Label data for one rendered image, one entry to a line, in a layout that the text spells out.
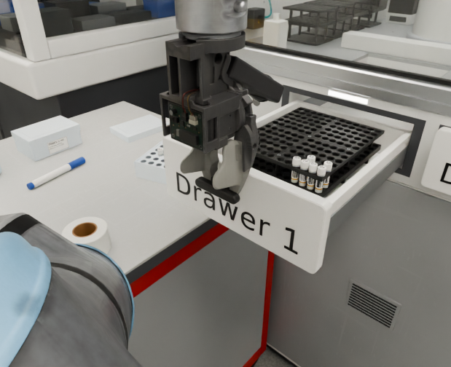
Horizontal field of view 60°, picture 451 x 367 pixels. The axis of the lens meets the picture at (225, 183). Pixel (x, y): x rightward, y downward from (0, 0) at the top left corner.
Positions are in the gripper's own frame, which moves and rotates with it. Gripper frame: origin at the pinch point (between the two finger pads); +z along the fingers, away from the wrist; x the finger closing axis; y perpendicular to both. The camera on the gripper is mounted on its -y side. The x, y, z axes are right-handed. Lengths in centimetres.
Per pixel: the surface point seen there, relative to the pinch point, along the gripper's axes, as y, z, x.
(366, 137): -28.9, 0.9, 7.5
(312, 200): -1.6, -2.1, 12.5
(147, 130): -22, 13, -46
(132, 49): -45, 2, -80
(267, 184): -1.3, -1.8, 6.1
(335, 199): -8.4, 1.3, 12.5
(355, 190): -14.5, 2.8, 12.6
